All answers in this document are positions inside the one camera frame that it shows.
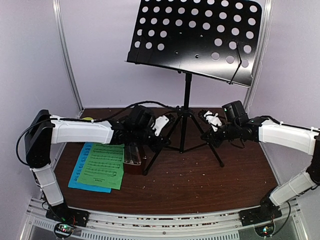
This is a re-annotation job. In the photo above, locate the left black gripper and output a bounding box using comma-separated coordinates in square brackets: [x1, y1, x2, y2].
[131, 124, 170, 153]

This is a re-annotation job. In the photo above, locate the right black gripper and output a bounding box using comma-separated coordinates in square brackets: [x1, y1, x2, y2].
[202, 121, 240, 147]

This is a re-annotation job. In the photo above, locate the green sheet music page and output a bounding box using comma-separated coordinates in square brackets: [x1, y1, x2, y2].
[77, 143, 125, 190]

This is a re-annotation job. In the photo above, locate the black music stand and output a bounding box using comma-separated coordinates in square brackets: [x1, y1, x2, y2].
[123, 0, 263, 177]

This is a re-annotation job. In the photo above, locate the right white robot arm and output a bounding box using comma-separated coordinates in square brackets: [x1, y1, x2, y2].
[198, 100, 320, 221]

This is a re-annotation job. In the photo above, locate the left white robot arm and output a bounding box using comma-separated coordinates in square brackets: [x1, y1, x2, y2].
[18, 105, 172, 222]

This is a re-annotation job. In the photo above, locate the brown wooden metronome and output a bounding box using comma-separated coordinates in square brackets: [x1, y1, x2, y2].
[123, 145, 147, 175]

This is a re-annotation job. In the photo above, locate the green bowl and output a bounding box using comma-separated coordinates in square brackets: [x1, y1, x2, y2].
[82, 117, 94, 121]

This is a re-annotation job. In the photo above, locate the blue sheet music page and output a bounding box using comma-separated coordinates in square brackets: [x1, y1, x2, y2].
[68, 142, 112, 194]

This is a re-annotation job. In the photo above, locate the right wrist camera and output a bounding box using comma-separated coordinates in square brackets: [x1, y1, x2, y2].
[198, 109, 223, 132]

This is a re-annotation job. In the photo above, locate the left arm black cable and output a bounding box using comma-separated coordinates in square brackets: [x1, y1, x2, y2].
[15, 100, 176, 166]

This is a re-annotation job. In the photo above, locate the aluminium front rail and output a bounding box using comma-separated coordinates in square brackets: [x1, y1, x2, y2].
[19, 197, 308, 240]

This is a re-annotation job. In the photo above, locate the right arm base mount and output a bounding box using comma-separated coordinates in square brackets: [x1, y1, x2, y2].
[239, 207, 282, 238]

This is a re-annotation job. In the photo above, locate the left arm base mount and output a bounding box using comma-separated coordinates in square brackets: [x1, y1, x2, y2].
[45, 208, 90, 239]

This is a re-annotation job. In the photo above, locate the right aluminium corner post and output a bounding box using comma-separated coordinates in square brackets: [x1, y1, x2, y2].
[244, 0, 274, 113]

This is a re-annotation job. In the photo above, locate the aluminium corner post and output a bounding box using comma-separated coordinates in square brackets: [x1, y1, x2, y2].
[244, 0, 274, 113]
[52, 0, 84, 112]

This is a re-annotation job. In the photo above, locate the left aluminium corner post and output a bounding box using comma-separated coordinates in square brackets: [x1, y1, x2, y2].
[52, 0, 84, 112]

